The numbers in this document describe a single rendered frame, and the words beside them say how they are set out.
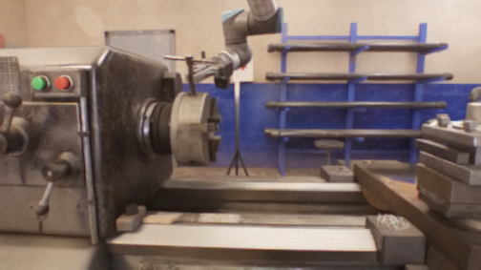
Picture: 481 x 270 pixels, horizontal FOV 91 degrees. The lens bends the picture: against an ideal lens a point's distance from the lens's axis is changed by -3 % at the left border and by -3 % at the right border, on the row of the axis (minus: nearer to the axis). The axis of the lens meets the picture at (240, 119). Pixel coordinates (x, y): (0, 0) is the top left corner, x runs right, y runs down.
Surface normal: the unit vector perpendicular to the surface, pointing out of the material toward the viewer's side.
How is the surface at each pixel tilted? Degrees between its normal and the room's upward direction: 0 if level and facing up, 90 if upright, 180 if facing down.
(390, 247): 90
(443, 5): 90
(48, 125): 90
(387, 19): 90
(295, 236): 36
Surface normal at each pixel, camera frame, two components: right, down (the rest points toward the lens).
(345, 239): -0.03, -0.74
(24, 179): -0.05, 0.11
